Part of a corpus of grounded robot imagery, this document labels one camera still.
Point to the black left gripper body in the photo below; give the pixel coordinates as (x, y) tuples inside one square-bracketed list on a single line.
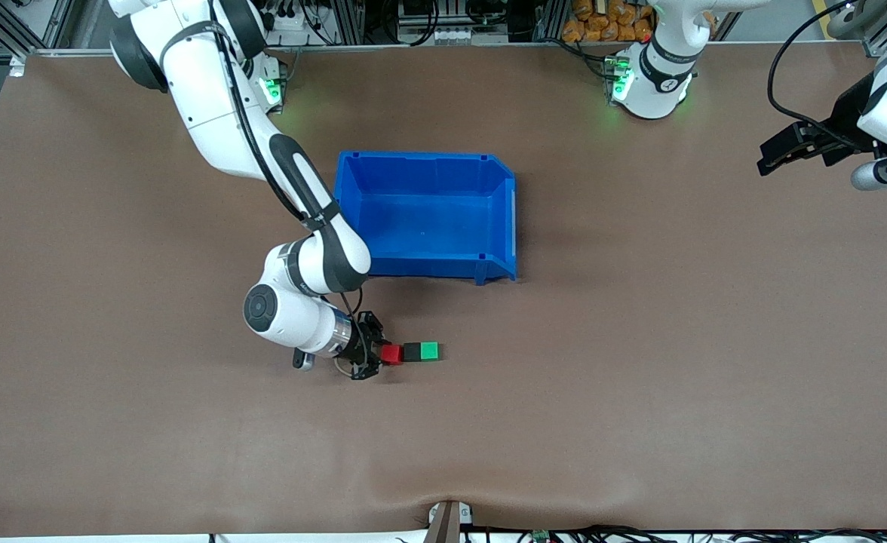
[(841, 126)]

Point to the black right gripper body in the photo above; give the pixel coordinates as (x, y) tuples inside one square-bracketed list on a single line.
[(358, 346)]

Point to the red cube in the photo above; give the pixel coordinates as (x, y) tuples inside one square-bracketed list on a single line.
[(391, 354)]

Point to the green cube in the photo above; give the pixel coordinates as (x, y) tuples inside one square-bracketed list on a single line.
[(430, 351)]

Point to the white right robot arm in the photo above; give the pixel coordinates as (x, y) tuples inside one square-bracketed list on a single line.
[(210, 113)]

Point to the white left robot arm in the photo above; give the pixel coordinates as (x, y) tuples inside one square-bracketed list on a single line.
[(655, 83)]

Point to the black cube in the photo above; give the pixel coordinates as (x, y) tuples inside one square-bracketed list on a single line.
[(412, 352)]

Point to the grey metal fixture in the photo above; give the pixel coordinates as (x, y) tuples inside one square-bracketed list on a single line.
[(843, 19)]

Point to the blue plastic storage bin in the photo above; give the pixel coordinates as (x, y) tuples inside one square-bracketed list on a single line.
[(428, 219)]

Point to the metal table clamp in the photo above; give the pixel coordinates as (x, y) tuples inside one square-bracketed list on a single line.
[(447, 524)]

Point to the orange packaged goods pile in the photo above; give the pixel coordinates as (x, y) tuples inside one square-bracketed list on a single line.
[(606, 19)]

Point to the white terminal block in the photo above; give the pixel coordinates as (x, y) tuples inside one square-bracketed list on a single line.
[(458, 34)]

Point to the white power strip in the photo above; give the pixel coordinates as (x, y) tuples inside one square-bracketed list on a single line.
[(289, 19)]

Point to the black box device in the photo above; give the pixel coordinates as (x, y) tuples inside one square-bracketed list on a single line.
[(417, 9)]

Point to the white corner bracket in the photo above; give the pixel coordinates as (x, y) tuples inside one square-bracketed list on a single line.
[(17, 66)]

